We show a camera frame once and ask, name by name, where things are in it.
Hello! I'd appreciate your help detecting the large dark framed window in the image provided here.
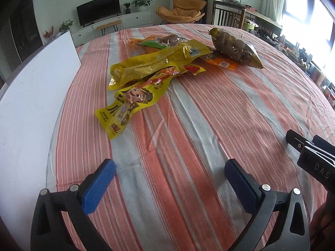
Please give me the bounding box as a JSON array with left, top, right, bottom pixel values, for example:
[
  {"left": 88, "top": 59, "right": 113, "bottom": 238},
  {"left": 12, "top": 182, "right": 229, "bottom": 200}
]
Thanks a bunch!
[{"left": 282, "top": 0, "right": 335, "bottom": 71}]

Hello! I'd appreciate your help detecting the black flat television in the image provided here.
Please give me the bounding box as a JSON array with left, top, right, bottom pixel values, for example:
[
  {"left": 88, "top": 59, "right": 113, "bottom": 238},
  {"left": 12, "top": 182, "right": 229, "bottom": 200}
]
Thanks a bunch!
[{"left": 76, "top": 0, "right": 121, "bottom": 27}]

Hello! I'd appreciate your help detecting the green pot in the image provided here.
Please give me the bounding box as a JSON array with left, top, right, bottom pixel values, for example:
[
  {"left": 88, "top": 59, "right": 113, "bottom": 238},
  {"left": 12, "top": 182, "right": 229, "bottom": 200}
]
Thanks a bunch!
[{"left": 242, "top": 19, "right": 259, "bottom": 32}]

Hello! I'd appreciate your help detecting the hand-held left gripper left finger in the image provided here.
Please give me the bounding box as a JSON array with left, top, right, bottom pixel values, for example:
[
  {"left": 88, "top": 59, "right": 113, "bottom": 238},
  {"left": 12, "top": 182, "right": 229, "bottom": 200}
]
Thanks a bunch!
[{"left": 30, "top": 158, "right": 117, "bottom": 251}]

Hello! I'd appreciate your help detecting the orange clear nut packet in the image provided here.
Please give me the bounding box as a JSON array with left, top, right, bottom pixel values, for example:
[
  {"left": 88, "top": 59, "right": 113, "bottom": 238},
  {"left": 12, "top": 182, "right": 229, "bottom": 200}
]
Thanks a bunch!
[{"left": 203, "top": 53, "right": 239, "bottom": 71}]

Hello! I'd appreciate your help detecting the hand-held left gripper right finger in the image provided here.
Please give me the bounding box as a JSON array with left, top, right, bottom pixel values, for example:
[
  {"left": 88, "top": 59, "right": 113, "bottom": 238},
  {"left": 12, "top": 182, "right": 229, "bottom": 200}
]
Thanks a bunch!
[{"left": 224, "top": 158, "right": 311, "bottom": 251}]

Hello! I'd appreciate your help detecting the yellow cartoon snack bag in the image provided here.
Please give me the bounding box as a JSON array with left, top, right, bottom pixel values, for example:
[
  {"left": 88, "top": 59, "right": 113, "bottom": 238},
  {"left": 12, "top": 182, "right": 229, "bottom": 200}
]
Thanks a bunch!
[{"left": 95, "top": 65, "right": 207, "bottom": 140}]

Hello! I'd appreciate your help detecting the green plant in vase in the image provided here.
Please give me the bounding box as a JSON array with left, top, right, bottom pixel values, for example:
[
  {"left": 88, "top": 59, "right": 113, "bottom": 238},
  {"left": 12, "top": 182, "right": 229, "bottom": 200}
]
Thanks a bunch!
[{"left": 58, "top": 19, "right": 74, "bottom": 33}]

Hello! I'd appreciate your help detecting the gold bag of chestnuts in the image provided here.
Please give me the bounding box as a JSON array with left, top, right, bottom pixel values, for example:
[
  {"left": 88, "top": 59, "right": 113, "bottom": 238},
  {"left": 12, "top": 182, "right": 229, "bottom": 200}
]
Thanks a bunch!
[{"left": 209, "top": 27, "right": 263, "bottom": 70}]

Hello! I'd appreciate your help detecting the orange lounge chair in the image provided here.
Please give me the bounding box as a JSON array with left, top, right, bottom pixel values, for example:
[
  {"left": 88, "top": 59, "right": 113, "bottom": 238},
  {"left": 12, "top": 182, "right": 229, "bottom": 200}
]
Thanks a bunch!
[{"left": 156, "top": 0, "right": 207, "bottom": 26}]

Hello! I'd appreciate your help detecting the orange green snack packet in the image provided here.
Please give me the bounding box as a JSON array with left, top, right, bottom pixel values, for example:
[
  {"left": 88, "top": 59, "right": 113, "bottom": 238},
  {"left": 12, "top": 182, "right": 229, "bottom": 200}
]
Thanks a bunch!
[{"left": 130, "top": 33, "right": 188, "bottom": 54}]

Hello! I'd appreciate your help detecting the large leafy plant white pot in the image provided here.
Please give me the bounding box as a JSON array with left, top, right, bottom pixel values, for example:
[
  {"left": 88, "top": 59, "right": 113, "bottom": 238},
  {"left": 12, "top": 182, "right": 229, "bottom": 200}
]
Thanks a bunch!
[{"left": 130, "top": 0, "right": 154, "bottom": 12}]

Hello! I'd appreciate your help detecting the wooden slatted rack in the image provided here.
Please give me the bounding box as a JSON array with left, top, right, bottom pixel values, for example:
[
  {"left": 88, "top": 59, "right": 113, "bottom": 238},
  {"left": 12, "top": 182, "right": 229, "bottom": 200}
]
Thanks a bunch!
[{"left": 212, "top": 0, "right": 283, "bottom": 36}]

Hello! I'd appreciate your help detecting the dark tall cabinet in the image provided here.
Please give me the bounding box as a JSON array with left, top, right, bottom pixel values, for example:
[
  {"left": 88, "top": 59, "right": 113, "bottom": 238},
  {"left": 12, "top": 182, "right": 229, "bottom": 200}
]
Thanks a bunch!
[{"left": 0, "top": 0, "right": 43, "bottom": 67}]

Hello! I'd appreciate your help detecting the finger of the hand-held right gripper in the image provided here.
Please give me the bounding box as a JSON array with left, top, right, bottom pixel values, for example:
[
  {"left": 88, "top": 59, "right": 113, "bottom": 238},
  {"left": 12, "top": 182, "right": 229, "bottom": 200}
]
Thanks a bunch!
[{"left": 286, "top": 129, "right": 314, "bottom": 152}]

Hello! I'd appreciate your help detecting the orange grey striped tablecloth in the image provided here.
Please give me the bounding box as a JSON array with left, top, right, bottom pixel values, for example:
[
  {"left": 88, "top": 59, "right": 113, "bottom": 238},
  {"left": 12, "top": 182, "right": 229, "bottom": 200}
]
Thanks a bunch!
[{"left": 46, "top": 23, "right": 335, "bottom": 251}]

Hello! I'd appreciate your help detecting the plain yellow snack bag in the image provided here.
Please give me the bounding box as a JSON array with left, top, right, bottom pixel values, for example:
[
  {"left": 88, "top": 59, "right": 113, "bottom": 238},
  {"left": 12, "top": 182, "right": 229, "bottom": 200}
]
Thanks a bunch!
[{"left": 108, "top": 39, "right": 211, "bottom": 91}]

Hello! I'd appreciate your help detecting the cluster of bottles and jars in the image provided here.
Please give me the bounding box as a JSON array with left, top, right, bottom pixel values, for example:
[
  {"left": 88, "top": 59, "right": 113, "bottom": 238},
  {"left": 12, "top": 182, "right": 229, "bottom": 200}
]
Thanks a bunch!
[{"left": 256, "top": 29, "right": 335, "bottom": 110}]

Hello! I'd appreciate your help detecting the white storage box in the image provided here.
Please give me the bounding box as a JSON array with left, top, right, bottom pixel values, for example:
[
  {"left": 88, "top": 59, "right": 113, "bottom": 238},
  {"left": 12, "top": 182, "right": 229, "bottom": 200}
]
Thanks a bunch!
[{"left": 0, "top": 30, "right": 82, "bottom": 231}]

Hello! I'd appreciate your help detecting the white television cabinet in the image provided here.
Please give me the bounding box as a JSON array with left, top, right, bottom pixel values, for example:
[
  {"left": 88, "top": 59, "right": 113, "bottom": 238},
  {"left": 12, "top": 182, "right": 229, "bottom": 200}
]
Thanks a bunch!
[{"left": 71, "top": 10, "right": 153, "bottom": 48}]

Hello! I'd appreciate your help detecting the wooden stool with metal legs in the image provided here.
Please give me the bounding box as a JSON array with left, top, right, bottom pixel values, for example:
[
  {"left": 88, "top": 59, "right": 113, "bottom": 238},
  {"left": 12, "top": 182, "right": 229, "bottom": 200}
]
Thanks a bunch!
[{"left": 95, "top": 20, "right": 122, "bottom": 36}]

